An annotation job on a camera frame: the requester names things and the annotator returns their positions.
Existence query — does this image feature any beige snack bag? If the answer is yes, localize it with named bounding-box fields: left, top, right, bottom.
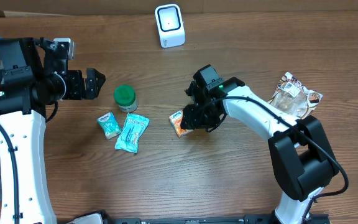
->
left=267, top=72, right=323, bottom=119

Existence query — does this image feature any teal flushable wipes pack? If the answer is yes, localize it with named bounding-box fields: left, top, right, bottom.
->
left=115, top=113, right=150, bottom=154

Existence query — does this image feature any green lidded jar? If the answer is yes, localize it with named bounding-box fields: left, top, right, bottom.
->
left=114, top=85, right=139, bottom=113

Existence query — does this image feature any green Kleenex Play tissue pack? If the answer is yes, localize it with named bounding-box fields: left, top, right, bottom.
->
left=97, top=112, right=121, bottom=139

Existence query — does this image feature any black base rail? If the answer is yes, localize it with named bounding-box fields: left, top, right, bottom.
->
left=57, top=210, right=331, bottom=224

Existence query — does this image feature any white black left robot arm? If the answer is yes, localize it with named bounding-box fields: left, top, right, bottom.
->
left=0, top=37, right=105, bottom=223

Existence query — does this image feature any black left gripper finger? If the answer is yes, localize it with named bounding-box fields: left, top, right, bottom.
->
left=86, top=68, right=106, bottom=86
left=85, top=83, right=101, bottom=100

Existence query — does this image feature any orange Kleenex tissue pack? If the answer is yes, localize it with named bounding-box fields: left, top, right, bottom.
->
left=169, top=110, right=193, bottom=138

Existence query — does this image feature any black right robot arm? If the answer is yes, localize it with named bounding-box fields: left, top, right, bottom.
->
left=181, top=65, right=340, bottom=223

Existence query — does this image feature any white barcode scanner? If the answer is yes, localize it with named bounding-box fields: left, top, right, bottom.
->
left=155, top=3, right=185, bottom=49

